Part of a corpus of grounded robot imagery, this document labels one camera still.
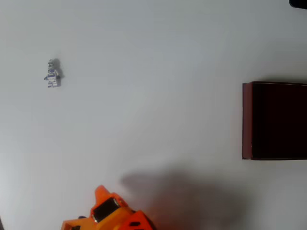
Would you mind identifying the black object at table edge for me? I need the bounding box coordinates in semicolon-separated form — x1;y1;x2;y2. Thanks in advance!
289;0;307;10

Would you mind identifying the white and blue lego minifigure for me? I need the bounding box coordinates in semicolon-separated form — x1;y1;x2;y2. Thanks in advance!
44;58;65;89

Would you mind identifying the dark red cardboard box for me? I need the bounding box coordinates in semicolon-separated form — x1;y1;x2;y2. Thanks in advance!
241;81;307;161

